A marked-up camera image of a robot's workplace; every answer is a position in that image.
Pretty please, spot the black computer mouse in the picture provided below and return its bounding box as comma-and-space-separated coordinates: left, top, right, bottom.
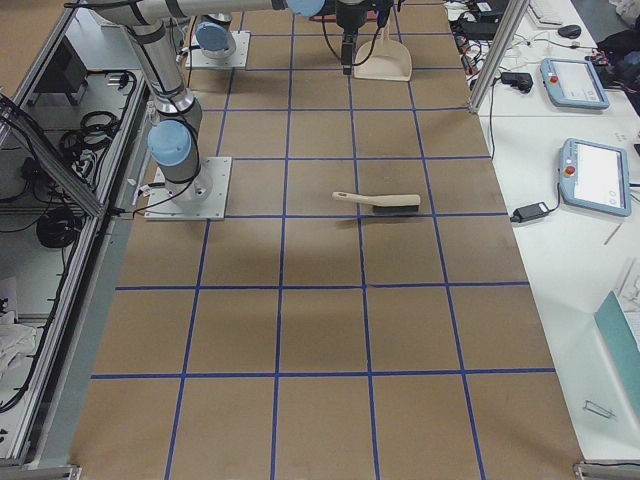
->
557, 24, 582, 40

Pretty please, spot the aluminium frame post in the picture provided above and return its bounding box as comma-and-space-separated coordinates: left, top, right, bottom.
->
468, 0, 529, 114

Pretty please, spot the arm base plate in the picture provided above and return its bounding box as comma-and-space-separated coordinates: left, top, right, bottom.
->
185, 30, 251, 70
144, 157, 232, 221

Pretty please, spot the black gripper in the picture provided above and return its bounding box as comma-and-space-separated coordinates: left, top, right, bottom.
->
335, 0, 395, 75

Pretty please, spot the near teach pendant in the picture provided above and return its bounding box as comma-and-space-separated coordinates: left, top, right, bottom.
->
558, 138, 631, 217

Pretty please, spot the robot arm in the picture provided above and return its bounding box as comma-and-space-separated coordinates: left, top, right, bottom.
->
64, 1, 395, 129
195, 13, 236, 59

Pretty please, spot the teal folder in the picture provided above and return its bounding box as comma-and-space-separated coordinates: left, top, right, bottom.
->
595, 291, 639, 409

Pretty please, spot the teach pendant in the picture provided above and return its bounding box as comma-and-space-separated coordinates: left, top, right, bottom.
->
558, 138, 631, 217
540, 58, 610, 110

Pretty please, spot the white hand brush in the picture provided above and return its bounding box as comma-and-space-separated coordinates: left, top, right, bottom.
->
331, 191, 422, 215

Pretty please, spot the far teach pendant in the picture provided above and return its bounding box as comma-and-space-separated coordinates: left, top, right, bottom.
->
540, 58, 610, 110

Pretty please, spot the beige dustpan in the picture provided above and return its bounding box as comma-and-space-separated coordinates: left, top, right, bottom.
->
353, 26, 413, 82

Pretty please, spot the black power adapter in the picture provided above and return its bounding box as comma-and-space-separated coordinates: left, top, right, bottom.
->
510, 202, 550, 224

